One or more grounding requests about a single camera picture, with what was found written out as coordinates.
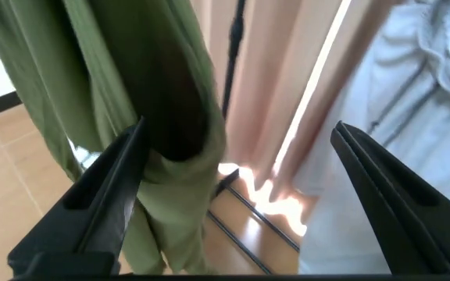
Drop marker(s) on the pale grey shorts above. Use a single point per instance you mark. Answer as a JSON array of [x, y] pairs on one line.
[[365, 175]]

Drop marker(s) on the black clothes rack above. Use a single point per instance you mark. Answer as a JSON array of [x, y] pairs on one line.
[[233, 58]]

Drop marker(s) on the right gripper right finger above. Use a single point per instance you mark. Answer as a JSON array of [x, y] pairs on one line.
[[436, 242]]

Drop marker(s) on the green shirt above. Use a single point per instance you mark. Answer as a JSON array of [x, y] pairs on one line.
[[92, 58]]

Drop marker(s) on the beige curtain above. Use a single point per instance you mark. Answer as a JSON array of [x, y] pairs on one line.
[[264, 78]]

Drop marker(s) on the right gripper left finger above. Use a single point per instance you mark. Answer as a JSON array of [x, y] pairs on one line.
[[72, 242]]

